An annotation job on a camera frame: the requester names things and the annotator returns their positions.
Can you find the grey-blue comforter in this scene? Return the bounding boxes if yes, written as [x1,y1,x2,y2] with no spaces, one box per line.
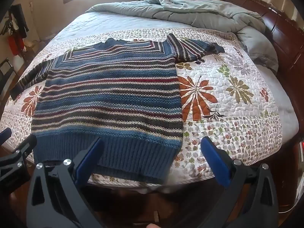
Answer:
[85,0,279,75]

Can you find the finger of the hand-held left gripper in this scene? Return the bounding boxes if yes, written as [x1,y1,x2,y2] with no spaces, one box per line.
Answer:
[0,127,12,146]
[0,135,37,171]

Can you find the coat rack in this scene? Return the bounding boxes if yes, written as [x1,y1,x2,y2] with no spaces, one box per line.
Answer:
[0,9,17,37]

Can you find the black chair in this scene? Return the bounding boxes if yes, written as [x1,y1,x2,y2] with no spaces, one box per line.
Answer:
[0,57,12,95]

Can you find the floral quilted bedspread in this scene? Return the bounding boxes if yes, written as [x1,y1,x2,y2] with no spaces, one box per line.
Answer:
[0,27,283,188]

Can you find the wooden headboard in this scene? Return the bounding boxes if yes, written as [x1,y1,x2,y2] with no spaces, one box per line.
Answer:
[220,0,304,190]

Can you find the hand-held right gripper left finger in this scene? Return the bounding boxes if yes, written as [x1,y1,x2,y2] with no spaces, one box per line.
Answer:
[26,136,105,228]

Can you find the striped knit sweater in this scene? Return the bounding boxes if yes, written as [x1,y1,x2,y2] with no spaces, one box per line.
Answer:
[9,34,226,185]

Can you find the red hanging garment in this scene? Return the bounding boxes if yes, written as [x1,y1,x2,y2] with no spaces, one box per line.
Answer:
[7,34,25,56]

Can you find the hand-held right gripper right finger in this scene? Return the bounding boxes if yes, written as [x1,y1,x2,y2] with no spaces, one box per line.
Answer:
[201,136,278,228]

